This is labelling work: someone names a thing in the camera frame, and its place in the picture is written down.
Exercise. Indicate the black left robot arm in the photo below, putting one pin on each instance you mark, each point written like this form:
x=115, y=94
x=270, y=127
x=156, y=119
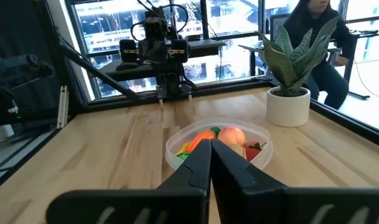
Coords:
x=173, y=84

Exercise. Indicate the red toy strawberry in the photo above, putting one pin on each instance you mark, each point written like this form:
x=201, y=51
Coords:
x=254, y=152

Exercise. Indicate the yellow toy banana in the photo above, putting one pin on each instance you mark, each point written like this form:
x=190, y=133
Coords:
x=183, y=147

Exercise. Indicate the seated person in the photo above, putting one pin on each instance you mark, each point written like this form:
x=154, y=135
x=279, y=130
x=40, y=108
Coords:
x=329, y=71

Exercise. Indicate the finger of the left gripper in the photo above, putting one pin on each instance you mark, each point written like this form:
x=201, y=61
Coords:
x=128, y=51
x=178, y=51

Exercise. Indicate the pink orange toy peach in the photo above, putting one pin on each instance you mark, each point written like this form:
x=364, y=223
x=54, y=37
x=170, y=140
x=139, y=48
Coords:
x=231, y=135

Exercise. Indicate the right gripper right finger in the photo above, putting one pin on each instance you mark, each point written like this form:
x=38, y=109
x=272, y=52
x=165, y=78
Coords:
x=270, y=205

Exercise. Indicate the white frame bracket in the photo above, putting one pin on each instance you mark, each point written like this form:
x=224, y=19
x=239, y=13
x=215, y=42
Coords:
x=62, y=107

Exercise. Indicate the orange toy carrot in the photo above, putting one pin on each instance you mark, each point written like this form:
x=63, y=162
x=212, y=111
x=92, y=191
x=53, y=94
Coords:
x=201, y=137

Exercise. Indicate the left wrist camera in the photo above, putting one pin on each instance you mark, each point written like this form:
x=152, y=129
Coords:
x=156, y=28

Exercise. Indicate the snake plant in white pot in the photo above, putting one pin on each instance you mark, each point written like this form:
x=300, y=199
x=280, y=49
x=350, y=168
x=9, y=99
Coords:
x=288, y=105

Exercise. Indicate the beige toy potato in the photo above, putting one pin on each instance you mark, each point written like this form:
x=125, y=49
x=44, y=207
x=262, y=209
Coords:
x=240, y=150

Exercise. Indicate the clear plastic tupperware container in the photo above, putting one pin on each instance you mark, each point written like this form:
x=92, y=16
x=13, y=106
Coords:
x=172, y=158

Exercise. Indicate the green toy pea pod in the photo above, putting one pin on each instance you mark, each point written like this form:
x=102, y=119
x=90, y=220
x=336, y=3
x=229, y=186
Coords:
x=183, y=156

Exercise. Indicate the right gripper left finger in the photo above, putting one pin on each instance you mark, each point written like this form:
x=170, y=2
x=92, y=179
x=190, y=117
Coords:
x=130, y=208

